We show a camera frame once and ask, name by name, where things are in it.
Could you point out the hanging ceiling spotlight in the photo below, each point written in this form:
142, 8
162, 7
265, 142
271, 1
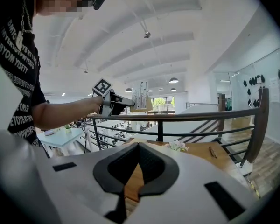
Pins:
147, 35
85, 71

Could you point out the cardboard box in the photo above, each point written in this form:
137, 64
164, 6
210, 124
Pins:
241, 121

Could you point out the thin metal balcony railing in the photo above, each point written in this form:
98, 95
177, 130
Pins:
200, 103

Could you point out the white paper notice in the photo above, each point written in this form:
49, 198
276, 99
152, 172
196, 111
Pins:
274, 88

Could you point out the person's left forearm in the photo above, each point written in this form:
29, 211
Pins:
60, 113

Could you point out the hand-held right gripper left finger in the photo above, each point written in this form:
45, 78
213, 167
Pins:
79, 183

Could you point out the person's black printed shirt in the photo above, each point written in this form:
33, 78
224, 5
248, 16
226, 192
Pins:
4, 31

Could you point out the pink artificial flower bouquet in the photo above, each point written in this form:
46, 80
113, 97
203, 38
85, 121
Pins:
176, 144

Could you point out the yellow black striped floor strip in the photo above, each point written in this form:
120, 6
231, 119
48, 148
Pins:
254, 189

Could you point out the dark metal stair railing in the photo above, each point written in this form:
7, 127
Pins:
189, 117

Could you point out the group of black pendant lamps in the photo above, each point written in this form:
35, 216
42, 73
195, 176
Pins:
173, 80

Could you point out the large glass window door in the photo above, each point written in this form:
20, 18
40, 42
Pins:
164, 104

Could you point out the brown stick on table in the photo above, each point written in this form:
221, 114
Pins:
213, 152

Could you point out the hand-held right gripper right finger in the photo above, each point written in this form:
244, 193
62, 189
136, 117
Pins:
182, 183

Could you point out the brown wooden table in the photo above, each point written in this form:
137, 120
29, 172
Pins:
198, 149

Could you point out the slim dark wooden newel post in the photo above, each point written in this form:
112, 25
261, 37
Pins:
222, 111

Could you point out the small green potted plant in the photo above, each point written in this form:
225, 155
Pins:
68, 130

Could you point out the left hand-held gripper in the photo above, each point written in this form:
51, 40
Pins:
102, 87

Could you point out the small pink dish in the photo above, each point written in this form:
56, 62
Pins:
49, 132

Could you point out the pale blue side table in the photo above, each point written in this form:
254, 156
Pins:
60, 137

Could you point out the thick dark wooden newel post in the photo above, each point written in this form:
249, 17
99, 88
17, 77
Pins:
259, 125

